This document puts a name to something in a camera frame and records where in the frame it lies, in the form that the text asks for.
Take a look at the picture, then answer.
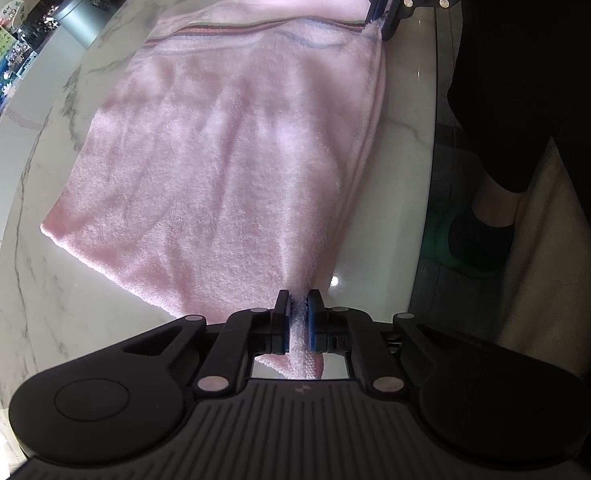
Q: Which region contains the person's leg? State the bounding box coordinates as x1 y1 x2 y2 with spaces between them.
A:
444 0 591 229

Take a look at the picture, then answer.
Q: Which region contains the round painted fan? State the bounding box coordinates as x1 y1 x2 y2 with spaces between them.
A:
0 0 29 36

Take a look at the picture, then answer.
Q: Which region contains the green slipper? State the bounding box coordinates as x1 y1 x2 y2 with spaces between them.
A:
419 204 517 277

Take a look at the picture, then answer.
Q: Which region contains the silver trash can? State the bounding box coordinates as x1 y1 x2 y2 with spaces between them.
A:
54 0 119 51

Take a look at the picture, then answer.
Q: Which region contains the dark blue vase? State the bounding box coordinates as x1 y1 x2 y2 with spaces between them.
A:
18 22 41 49

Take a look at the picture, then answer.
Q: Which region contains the pink towel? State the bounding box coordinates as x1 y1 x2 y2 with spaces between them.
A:
40 0 389 381

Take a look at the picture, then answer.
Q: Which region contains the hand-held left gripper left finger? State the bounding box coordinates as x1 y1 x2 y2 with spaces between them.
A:
151 289 293 394

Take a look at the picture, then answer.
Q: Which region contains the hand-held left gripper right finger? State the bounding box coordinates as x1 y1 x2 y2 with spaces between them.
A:
306 288 457 396

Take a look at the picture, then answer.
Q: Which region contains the acrylic photo stand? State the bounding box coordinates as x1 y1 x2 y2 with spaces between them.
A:
8 45 39 74

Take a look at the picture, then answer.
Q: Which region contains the beige sofa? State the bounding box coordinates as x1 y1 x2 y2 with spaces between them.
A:
494 139 591 382

